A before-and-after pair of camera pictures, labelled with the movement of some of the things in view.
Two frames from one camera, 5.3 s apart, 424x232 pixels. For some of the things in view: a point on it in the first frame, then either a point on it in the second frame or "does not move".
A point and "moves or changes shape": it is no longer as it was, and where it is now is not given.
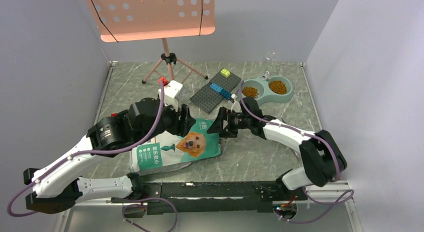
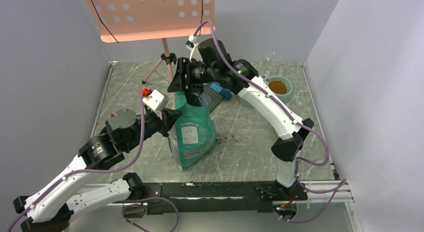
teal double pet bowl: [277, 89] does not move
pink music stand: [123, 16] does not move
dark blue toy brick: [226, 94] does not move
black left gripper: [181, 127] → [169, 116]
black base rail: [162, 198] does not move
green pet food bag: [168, 150] moves or changes shape
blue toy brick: [216, 87] does not move
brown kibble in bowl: [276, 86] does not move
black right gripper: [228, 131] → [180, 82]
